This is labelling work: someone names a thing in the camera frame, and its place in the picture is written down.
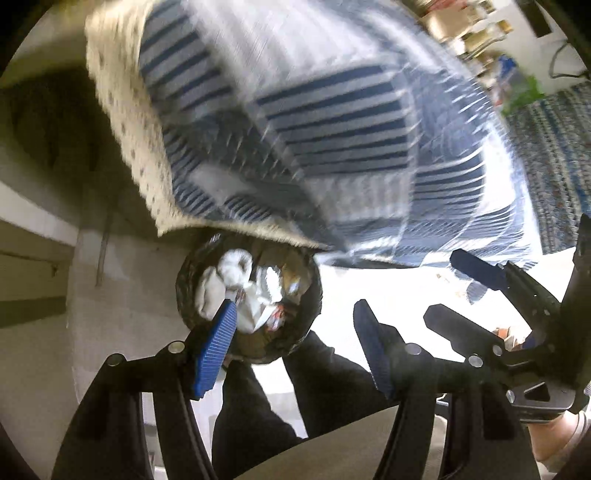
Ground person's black trouser legs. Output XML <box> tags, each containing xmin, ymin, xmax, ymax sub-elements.
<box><xmin>211</xmin><ymin>329</ymin><xmax>403</xmax><ymax>480</ymax></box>

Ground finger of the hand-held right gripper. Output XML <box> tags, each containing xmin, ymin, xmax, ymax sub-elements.
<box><xmin>449</xmin><ymin>249</ymin><xmax>563</xmax><ymax>329</ymax></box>
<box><xmin>423</xmin><ymin>304</ymin><xmax>509</xmax><ymax>363</ymax></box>

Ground large white tissue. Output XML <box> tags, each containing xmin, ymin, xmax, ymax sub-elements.
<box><xmin>196</xmin><ymin>249</ymin><xmax>256</xmax><ymax>320</ymax></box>

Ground black bagged trash bin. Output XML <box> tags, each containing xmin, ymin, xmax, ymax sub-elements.
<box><xmin>175</xmin><ymin>232</ymin><xmax>325</xmax><ymax>366</ymax></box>

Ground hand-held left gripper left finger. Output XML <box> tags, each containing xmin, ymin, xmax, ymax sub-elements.
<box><xmin>51</xmin><ymin>299</ymin><xmax>239</xmax><ymax>480</ymax></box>

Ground person's right forearm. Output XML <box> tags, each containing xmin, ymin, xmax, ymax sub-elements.
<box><xmin>526</xmin><ymin>408</ymin><xmax>591</xmax><ymax>476</ymax></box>

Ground blue floral cloth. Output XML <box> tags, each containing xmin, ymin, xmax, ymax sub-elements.
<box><xmin>501</xmin><ymin>88</ymin><xmax>591</xmax><ymax>256</ymax></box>

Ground grey cabinet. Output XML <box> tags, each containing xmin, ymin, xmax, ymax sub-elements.
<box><xmin>0</xmin><ymin>180</ymin><xmax>80</xmax><ymax>329</ymax></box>

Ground blue plastic packet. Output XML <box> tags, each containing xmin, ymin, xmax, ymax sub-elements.
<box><xmin>494</xmin><ymin>55</ymin><xmax>520</xmax><ymax>90</ymax></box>

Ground red white snack wrapper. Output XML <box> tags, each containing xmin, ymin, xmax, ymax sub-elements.
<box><xmin>267</xmin><ymin>308</ymin><xmax>297</xmax><ymax>331</ymax></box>

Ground black wall panel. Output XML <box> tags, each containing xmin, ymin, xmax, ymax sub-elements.
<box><xmin>524</xmin><ymin>0</ymin><xmax>555</xmax><ymax>38</ymax></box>

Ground small white tissue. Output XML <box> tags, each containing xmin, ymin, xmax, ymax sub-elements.
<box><xmin>235</xmin><ymin>282</ymin><xmax>283</xmax><ymax>334</ymax></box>

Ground person's grey top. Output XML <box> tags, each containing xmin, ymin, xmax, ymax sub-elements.
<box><xmin>217</xmin><ymin>406</ymin><xmax>458</xmax><ymax>480</ymax></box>

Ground black cable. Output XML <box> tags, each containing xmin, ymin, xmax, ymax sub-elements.
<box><xmin>549</xmin><ymin>41</ymin><xmax>587</xmax><ymax>79</ymax></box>

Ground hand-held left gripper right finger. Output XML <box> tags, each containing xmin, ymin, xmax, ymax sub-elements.
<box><xmin>352</xmin><ymin>299</ymin><xmax>541</xmax><ymax>480</ymax></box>

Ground blue white patterned tablecloth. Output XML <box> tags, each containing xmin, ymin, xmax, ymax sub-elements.
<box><xmin>85</xmin><ymin>0</ymin><xmax>542</xmax><ymax>269</ymax></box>

